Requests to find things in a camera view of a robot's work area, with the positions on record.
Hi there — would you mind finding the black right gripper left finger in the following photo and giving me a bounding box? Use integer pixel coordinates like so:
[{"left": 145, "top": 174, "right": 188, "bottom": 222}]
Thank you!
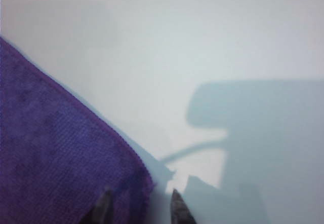
[{"left": 83, "top": 188, "right": 113, "bottom": 224}]

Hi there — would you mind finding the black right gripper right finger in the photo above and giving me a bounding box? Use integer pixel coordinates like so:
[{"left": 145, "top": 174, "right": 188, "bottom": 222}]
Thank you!
[{"left": 171, "top": 188, "right": 197, "bottom": 224}]

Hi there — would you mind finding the purple microfiber cloth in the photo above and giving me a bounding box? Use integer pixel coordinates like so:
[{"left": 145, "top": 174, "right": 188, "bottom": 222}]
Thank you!
[{"left": 0, "top": 36, "right": 155, "bottom": 224}]

